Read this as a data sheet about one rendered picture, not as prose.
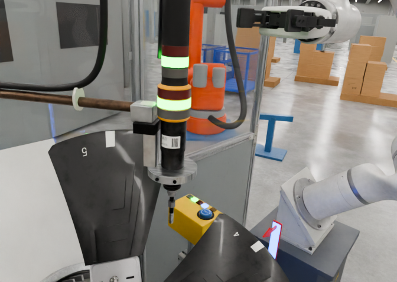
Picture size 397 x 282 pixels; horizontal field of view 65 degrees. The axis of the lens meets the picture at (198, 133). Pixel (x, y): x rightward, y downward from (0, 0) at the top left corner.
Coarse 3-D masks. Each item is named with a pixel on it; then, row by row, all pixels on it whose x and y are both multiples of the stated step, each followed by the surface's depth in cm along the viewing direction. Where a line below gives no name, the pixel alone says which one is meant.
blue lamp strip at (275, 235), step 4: (276, 224) 76; (276, 228) 77; (280, 228) 76; (272, 232) 78; (276, 232) 77; (272, 236) 78; (276, 236) 77; (272, 240) 78; (276, 240) 77; (272, 244) 79; (276, 244) 78; (272, 248) 79; (276, 248) 78; (272, 252) 79
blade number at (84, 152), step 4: (88, 144) 57; (80, 148) 57; (84, 148) 57; (88, 148) 57; (80, 152) 57; (84, 152) 57; (88, 152) 57; (80, 156) 57; (84, 156) 57; (88, 156) 57
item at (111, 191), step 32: (64, 160) 56; (96, 160) 56; (128, 160) 56; (64, 192) 55; (96, 192) 55; (128, 192) 54; (96, 224) 53; (128, 224) 52; (96, 256) 51; (128, 256) 50
